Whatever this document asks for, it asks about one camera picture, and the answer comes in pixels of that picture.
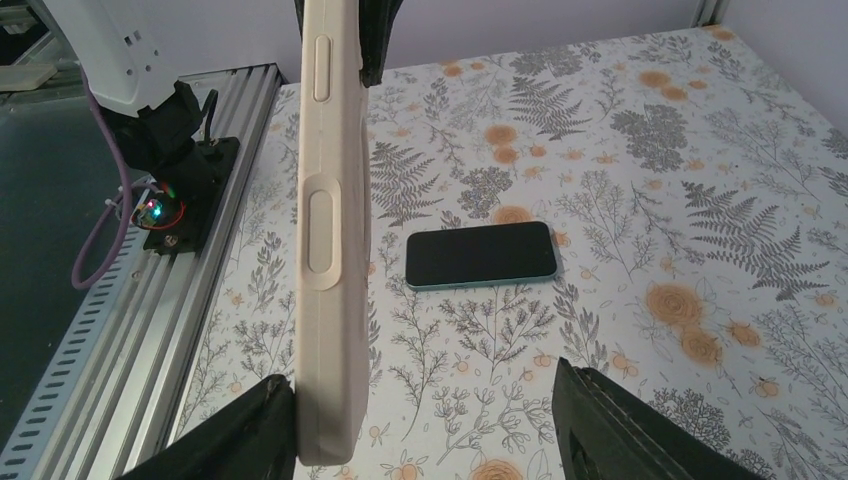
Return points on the aluminium rail frame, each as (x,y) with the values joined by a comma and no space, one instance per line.
(126,404)

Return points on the black phone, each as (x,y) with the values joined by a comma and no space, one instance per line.
(481,256)

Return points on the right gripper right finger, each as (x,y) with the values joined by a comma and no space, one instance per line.
(605,432)

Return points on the phone with pink case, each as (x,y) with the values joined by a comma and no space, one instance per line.
(333,238)

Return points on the grey slotted cable duct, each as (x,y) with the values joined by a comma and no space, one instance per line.
(40,419)

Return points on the floral patterned table mat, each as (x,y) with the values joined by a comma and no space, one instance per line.
(699,209)

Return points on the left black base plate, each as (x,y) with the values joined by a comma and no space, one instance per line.
(180,215)

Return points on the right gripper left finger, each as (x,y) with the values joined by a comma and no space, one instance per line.
(253,437)

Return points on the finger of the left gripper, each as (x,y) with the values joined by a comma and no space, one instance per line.
(376,19)

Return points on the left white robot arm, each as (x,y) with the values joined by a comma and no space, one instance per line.
(152,114)

